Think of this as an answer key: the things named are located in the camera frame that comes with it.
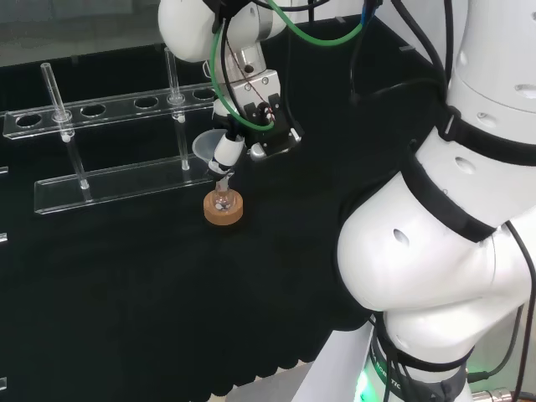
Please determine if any clear acrylic funnel stand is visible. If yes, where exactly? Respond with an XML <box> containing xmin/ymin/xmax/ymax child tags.
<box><xmin>3</xmin><ymin>47</ymin><xmax>219</xmax><ymax>216</ymax></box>

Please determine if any green cable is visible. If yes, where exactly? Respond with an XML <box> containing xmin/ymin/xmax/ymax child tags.
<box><xmin>209</xmin><ymin>0</ymin><xmax>371</xmax><ymax>131</ymax></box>

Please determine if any brown cork ring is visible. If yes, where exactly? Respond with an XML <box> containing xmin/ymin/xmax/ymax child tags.
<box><xmin>203</xmin><ymin>189</ymin><xmax>245</xmax><ymax>227</ymax></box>

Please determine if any small glass round-bottom flask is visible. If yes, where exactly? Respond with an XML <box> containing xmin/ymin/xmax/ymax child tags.
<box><xmin>213</xmin><ymin>178</ymin><xmax>234</xmax><ymax>211</ymax></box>

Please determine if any black bench cloth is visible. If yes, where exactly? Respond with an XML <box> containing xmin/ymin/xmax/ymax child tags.
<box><xmin>0</xmin><ymin>14</ymin><xmax>453</xmax><ymax>402</ymax></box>

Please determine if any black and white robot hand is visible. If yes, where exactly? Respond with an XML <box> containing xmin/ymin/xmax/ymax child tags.
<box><xmin>204</xmin><ymin>69</ymin><xmax>305</xmax><ymax>182</ymax></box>

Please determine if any translucent plastic funnel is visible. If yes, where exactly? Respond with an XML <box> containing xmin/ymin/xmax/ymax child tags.
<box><xmin>192</xmin><ymin>129</ymin><xmax>230</xmax><ymax>182</ymax></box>

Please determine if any black cable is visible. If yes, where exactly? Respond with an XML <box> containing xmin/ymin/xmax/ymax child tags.
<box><xmin>466</xmin><ymin>219</ymin><xmax>536</xmax><ymax>383</ymax></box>
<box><xmin>348</xmin><ymin>0</ymin><xmax>456</xmax><ymax>106</ymax></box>

